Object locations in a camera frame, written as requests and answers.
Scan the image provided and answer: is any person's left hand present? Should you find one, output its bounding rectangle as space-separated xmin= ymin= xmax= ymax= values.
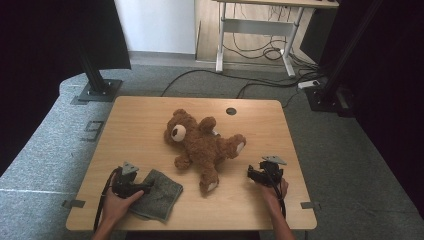
xmin=101 ymin=190 xmax=145 ymax=224

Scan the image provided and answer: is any person's right hand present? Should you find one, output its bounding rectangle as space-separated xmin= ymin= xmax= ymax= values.
xmin=259 ymin=178 xmax=289 ymax=209

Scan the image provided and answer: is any grey metal table bracket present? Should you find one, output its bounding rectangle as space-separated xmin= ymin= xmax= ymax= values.
xmin=61 ymin=199 xmax=87 ymax=210
xmin=299 ymin=201 xmax=323 ymax=211

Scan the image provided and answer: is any black metal stand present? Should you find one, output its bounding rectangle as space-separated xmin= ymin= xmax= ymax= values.
xmin=70 ymin=46 xmax=124 ymax=106
xmin=304 ymin=0 xmax=384 ymax=114

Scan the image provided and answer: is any grey knitted towel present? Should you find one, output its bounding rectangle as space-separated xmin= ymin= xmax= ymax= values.
xmin=128 ymin=168 xmax=184 ymax=224

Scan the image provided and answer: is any black curtain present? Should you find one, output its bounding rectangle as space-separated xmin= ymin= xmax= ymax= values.
xmin=299 ymin=0 xmax=424 ymax=214
xmin=0 ymin=0 xmax=132 ymax=176

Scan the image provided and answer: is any long black floor cable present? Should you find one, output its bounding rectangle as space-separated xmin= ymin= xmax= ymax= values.
xmin=160 ymin=68 xmax=326 ymax=99

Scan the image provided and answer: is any black cable bundle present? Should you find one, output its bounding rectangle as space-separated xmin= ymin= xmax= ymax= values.
xmin=222 ymin=33 xmax=292 ymax=62

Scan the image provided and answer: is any white power strip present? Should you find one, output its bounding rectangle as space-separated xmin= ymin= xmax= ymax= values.
xmin=297 ymin=79 xmax=321 ymax=90

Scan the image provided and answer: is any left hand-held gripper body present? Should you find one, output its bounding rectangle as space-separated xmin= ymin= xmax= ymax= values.
xmin=112 ymin=161 xmax=148 ymax=200

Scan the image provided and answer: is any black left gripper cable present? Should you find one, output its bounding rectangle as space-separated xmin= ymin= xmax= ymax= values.
xmin=93 ymin=167 xmax=120 ymax=232

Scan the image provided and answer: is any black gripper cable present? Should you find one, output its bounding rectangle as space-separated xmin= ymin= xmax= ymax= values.
xmin=266 ymin=166 xmax=288 ymax=220
xmin=93 ymin=167 xmax=120 ymax=232

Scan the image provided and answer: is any brown plush teddy bear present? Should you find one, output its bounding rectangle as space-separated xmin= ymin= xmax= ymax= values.
xmin=163 ymin=108 xmax=248 ymax=198

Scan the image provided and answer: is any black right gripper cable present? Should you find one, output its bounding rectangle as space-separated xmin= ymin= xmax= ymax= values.
xmin=266 ymin=166 xmax=288 ymax=220

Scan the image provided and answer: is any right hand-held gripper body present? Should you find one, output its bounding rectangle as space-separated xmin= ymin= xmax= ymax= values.
xmin=259 ymin=155 xmax=288 ymax=187

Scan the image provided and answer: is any white desk frame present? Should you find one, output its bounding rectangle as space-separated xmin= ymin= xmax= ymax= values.
xmin=213 ymin=0 xmax=340 ymax=78

